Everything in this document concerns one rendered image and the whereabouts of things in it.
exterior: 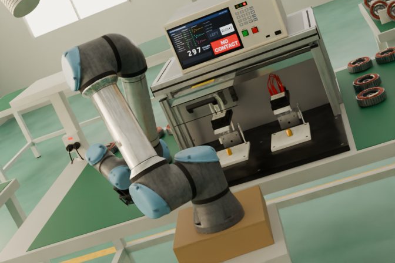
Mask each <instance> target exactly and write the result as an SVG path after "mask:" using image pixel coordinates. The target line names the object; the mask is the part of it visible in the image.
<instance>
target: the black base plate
mask: <svg viewBox="0 0 395 263"><path fill-rule="evenodd" d="M302 114H303V117H304V120H305V122H306V123H309V125H310V135H311V140H308V141H305V142H302V143H299V144H295V145H293V146H289V147H286V148H283V149H280V150H276V151H273V152H272V151H271V142H272V134H274V133H277V132H280V131H283V130H286V129H290V128H292V127H296V126H299V125H301V124H304V123H303V120H302V117H301V119H300V124H297V125H295V126H292V127H288V128H285V129H281V127H280V124H279V121H278V120H275V121H273V122H270V123H266V124H263V125H261V126H257V127H254V128H252V129H248V130H245V131H243V134H244V137H245V139H246V142H250V150H249V159H248V160H245V161H241V162H239V163H235V164H232V165H229V166H226V167H222V169H223V172H224V175H225V177H226V181H227V183H228V186H229V187H233V186H236V185H239V184H242V183H246V182H248V181H252V180H255V179H258V178H262V177H265V176H269V175H271V174H275V173H278V172H281V171H285V170H288V169H291V168H294V167H298V166H301V165H304V164H307V163H311V162H314V161H317V160H321V159H324V158H327V157H330V156H334V155H337V154H340V153H344V152H346V151H350V146H349V142H348V139H347V134H346V131H345V128H344V123H343V119H342V114H337V116H334V114H333V111H332V107H331V105H330V103H328V104H324V105H322V106H318V107H315V108H312V109H309V110H306V111H303V112H302ZM243 143H245V142H244V139H243V140H242V143H239V144H235V145H233V146H229V147H226V148H225V147H224V145H222V144H221V143H220V141H219V139H218V140H214V141H211V142H208V143H205V144H202V145H200V146H210V147H213V148H214V149H215V152H218V151H221V150H224V149H227V148H230V147H234V146H237V145H240V144H243Z"/></svg>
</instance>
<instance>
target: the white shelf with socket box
mask: <svg viewBox="0 0 395 263"><path fill-rule="evenodd" d="M65 89H69V86H68V84H67V82H66V80H65V77H64V74H63V71H61V72H58V73H56V74H53V75H50V76H48V77H45V78H43V79H40V80H37V81H36V82H34V83H33V84H32V85H30V87H28V88H27V89H25V90H24V91H23V92H22V93H21V94H19V95H18V96H17V97H16V98H14V99H13V100H12V101H10V102H9V104H10V105H11V107H12V109H14V108H17V107H19V106H23V105H25V104H28V103H30V102H34V101H36V100H39V99H41V98H44V97H47V96H48V97H49V99H50V101H51V103H52V105H53V107H54V109H55V111H56V113H57V115H58V117H59V119H60V121H61V123H62V125H63V128H64V129H65V131H66V133H67V134H66V135H64V136H63V137H62V140H63V142H64V144H65V147H66V150H67V151H68V153H69V156H70V158H71V164H73V160H74V158H73V159H72V157H71V154H70V153H72V152H74V151H75V152H76V154H77V156H78V157H77V161H83V160H86V158H85V153H86V151H87V149H88V148H89V147H90V146H89V144H88V142H87V140H86V138H85V136H84V133H83V131H82V129H81V127H80V125H79V123H78V121H77V119H76V117H75V115H74V113H73V111H72V109H71V107H70V105H69V102H68V100H67V98H66V96H65V94H64V92H63V90H65Z"/></svg>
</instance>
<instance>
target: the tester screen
mask: <svg viewBox="0 0 395 263"><path fill-rule="evenodd" d="M231 23H232V20H231V18H230V15H229V13H228V11H227V10H225V11H222V12H219V13H216V14H214V15H211V16H208V17H206V18H203V19H200V20H198V21H196V22H192V23H190V24H187V25H185V26H182V27H180V28H177V29H174V30H172V31H169V35H170V37H171V39H172V42H173V44H174V46H175V49H176V51H177V53H178V56H179V59H180V61H181V63H182V66H183V67H184V68H185V67H187V66H190V65H193V64H195V63H198V62H201V61H203V60H206V59H209V58H212V57H214V56H217V55H221V54H223V53H226V52H228V51H231V50H234V49H237V48H240V47H242V46H241V45H240V46H238V47H236V48H233V49H230V50H227V51H224V52H222V53H218V54H217V55H215V53H214V51H213V48H212V46H211V44H210V43H212V42H214V41H218V40H219V39H223V38H225V37H228V36H230V35H234V34H236V31H233V32H230V33H227V34H224V35H222V36H219V37H217V38H213V39H211V40H209V38H208V35H207V32H210V31H213V30H215V29H218V28H221V27H223V26H226V25H229V24H231ZM232 25H233V23H232ZM233 28H234V26H233ZM234 30H235V28H234ZM236 35H237V34H236ZM237 38H238V37H237ZM238 40H239V38H238ZM239 43H240V41H239ZM198 47H201V48H202V51H203V52H202V53H198V54H196V55H193V56H190V57H188V54H187V51H189V50H192V49H194V48H198ZM210 51H211V53H212V55H210V56H207V57H205V58H202V59H199V60H196V61H194V62H191V63H188V64H186V65H183V62H182V61H184V60H187V59H190V58H193V57H195V56H199V55H201V54H204V53H206V52H210Z"/></svg>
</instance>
